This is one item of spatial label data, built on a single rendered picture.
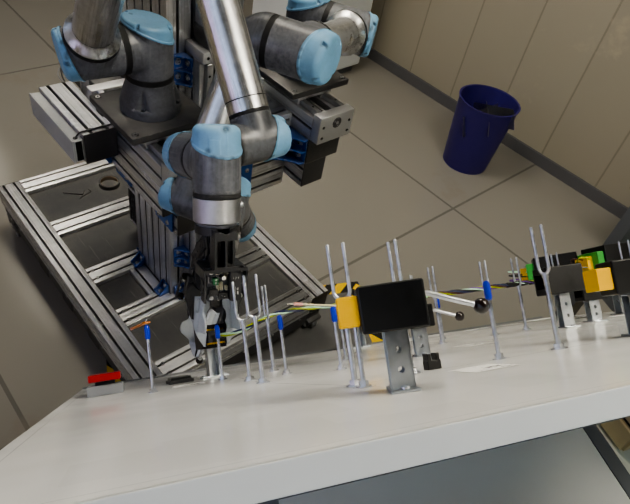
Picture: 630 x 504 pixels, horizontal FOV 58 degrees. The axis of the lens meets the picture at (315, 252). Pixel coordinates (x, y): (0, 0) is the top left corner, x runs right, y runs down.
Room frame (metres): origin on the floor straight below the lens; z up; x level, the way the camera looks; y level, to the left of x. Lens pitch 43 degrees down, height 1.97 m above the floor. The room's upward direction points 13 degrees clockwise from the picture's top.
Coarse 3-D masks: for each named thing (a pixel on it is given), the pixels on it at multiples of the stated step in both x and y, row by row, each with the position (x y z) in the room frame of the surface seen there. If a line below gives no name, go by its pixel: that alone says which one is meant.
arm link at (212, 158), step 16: (192, 128) 0.72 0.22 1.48; (208, 128) 0.71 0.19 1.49; (224, 128) 0.72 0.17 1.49; (192, 144) 0.70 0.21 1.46; (208, 144) 0.69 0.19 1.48; (224, 144) 0.70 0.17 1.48; (240, 144) 0.73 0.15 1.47; (192, 160) 0.69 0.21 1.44; (208, 160) 0.68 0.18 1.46; (224, 160) 0.69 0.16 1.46; (240, 160) 0.71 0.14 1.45; (192, 176) 0.69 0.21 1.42; (208, 176) 0.67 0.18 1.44; (224, 176) 0.68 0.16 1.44; (240, 176) 0.70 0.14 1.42; (208, 192) 0.66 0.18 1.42; (224, 192) 0.67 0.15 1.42; (240, 192) 0.69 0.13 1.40
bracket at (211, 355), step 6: (210, 348) 0.58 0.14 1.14; (216, 348) 0.59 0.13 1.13; (210, 354) 0.58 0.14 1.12; (216, 354) 0.58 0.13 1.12; (210, 360) 0.58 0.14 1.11; (216, 360) 0.58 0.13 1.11; (210, 366) 0.57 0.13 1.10; (216, 366) 0.57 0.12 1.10; (210, 372) 0.55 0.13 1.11; (216, 372) 0.56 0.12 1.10; (204, 378) 0.54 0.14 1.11
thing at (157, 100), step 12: (132, 84) 1.19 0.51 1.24; (144, 84) 1.19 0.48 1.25; (156, 84) 1.20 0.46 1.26; (168, 84) 1.22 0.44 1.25; (120, 96) 1.21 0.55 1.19; (132, 96) 1.18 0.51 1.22; (144, 96) 1.19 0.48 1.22; (156, 96) 1.19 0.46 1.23; (168, 96) 1.22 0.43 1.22; (120, 108) 1.20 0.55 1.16; (132, 108) 1.17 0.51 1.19; (144, 108) 1.19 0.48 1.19; (156, 108) 1.18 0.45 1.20; (168, 108) 1.20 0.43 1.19; (180, 108) 1.25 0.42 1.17; (144, 120) 1.17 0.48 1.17; (156, 120) 1.18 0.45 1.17
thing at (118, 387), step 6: (108, 384) 0.48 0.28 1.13; (114, 384) 0.48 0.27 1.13; (120, 384) 0.48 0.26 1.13; (90, 390) 0.46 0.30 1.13; (96, 390) 0.46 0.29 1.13; (102, 390) 0.47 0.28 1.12; (108, 390) 0.47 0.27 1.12; (114, 390) 0.47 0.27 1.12; (120, 390) 0.47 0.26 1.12; (90, 396) 0.45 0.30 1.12; (96, 396) 0.46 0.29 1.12
